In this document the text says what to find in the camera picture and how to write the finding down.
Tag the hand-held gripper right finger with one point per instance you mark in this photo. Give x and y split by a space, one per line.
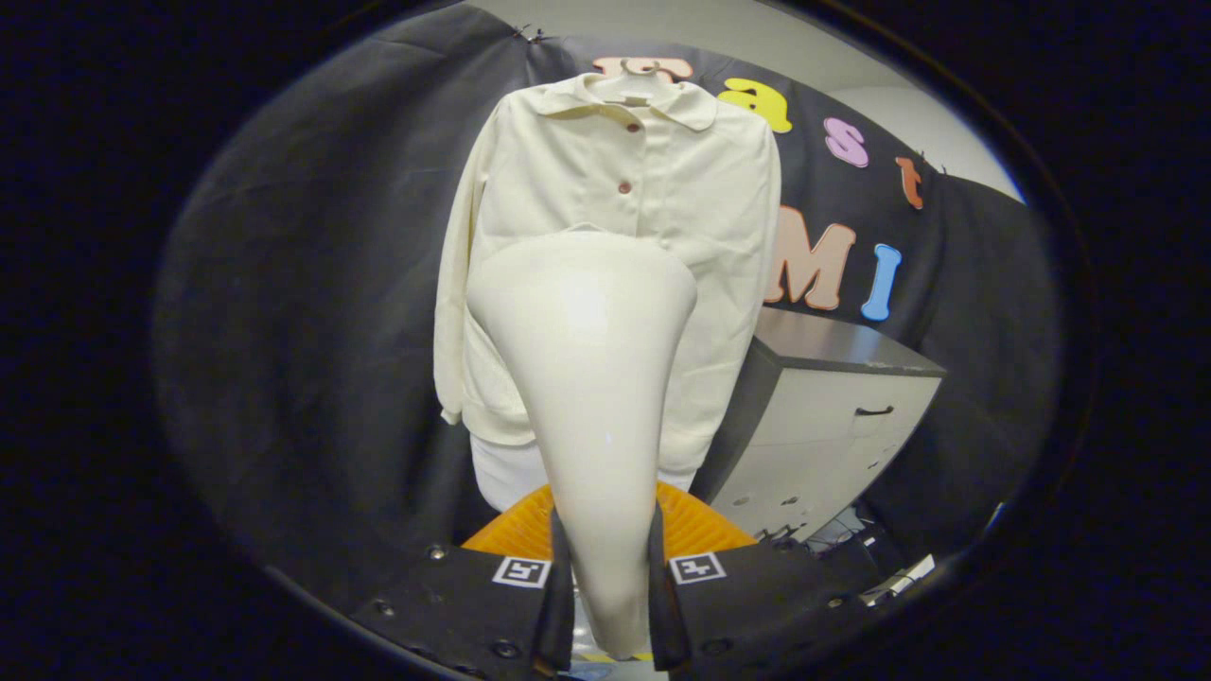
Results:
757 605

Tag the cream button-up shirt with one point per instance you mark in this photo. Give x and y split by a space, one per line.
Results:
700 208

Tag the cream clothes hanger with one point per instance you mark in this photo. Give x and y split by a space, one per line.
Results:
641 80

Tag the white garment steamer head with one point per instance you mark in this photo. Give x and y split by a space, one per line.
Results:
587 378

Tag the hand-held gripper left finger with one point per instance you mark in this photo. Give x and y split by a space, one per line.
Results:
473 605

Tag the grey cabinet with dark top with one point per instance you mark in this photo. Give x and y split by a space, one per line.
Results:
823 426

